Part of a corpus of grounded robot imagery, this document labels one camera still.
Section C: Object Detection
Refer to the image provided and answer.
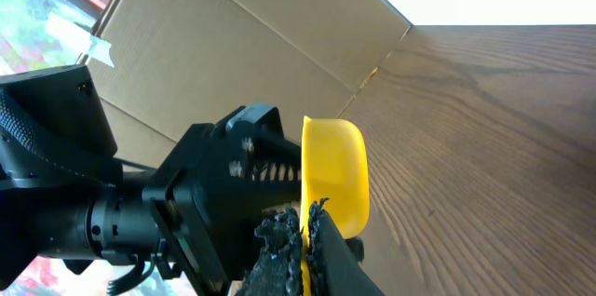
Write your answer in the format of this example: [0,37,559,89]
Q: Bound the yellow measuring scoop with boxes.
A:
[300,116,370,295]

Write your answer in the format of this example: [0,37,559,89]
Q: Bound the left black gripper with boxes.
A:
[142,103,301,295]

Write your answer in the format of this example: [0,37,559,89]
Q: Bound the cardboard panel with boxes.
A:
[87,0,409,167]

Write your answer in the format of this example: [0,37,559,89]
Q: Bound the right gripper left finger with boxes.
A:
[236,208,304,296]

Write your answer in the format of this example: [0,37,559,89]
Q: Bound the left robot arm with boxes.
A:
[1,65,301,295]

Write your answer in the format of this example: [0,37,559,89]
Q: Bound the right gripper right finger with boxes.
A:
[306,198,383,296]

